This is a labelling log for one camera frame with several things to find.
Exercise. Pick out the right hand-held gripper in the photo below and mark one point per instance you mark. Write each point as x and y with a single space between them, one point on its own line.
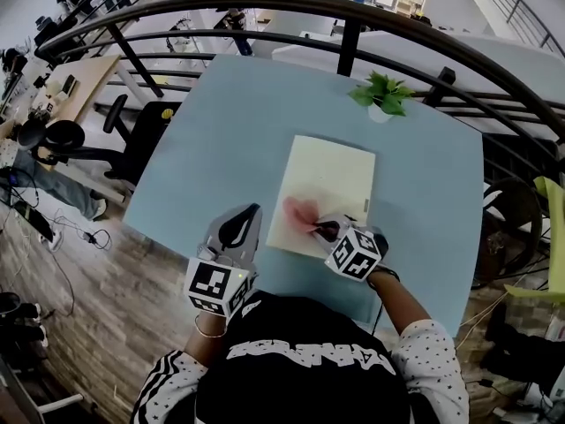
353 254

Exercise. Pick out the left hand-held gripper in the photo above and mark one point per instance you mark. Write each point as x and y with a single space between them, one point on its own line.
207 281

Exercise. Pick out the pink cloth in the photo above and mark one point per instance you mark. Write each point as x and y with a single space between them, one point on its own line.
300 214

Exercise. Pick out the cream rectangular board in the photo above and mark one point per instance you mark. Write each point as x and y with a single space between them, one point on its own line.
326 170

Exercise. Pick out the person's left forearm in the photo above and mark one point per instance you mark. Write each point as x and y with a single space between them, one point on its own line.
205 349

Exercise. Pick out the person's right forearm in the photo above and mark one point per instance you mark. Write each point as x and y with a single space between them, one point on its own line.
397 307

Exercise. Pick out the light blue table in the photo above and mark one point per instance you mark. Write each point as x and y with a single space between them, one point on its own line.
220 148

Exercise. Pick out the black office chair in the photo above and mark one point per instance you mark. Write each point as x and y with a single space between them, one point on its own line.
150 139

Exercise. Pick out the person in black t-shirt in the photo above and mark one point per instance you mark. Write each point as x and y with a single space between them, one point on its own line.
309 369

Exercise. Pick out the black power adapter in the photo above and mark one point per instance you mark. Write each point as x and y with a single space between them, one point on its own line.
90 238

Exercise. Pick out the green plant in white pot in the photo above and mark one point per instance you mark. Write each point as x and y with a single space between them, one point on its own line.
384 93

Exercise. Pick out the dark wicker chair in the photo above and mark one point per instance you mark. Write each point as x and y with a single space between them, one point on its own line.
512 232

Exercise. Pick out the light wooden desk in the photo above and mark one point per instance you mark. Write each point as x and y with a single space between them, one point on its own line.
92 82

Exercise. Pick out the white box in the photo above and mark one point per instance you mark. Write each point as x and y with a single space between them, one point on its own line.
67 86

